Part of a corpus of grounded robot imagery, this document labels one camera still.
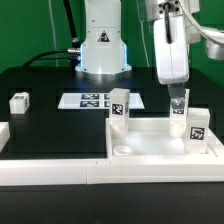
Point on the white U-shaped obstacle fence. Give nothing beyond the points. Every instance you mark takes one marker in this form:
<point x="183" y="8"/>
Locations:
<point x="106" y="170"/>

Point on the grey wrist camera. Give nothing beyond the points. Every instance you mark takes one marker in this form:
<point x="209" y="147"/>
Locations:
<point x="213" y="50"/>

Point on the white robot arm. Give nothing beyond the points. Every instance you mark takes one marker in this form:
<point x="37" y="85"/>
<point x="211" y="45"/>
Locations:
<point x="104" y="54"/>

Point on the white square table top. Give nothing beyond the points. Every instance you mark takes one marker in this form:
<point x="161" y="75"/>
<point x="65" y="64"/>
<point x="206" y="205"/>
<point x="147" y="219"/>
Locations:
<point x="148" y="138"/>

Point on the white marker sheet with tags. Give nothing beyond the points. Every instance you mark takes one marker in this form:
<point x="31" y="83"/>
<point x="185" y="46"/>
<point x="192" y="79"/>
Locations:
<point x="94" y="101"/>

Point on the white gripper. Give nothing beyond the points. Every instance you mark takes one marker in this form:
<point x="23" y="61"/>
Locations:
<point x="172" y="58"/>

